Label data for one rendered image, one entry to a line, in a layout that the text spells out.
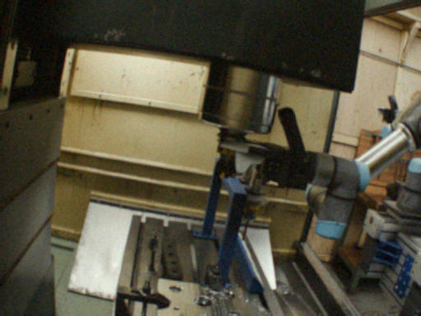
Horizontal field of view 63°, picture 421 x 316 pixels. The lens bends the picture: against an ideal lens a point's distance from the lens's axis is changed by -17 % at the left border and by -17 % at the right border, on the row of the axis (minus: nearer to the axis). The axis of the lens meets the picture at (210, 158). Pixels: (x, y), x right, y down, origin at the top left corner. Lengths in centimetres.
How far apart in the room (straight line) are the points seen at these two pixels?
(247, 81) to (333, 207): 35
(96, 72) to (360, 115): 262
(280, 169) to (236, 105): 18
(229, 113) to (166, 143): 112
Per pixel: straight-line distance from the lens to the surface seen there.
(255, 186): 118
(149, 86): 183
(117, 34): 71
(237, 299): 105
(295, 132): 85
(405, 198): 176
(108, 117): 187
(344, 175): 90
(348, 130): 376
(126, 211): 193
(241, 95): 76
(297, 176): 88
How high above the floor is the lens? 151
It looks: 11 degrees down
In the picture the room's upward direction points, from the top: 11 degrees clockwise
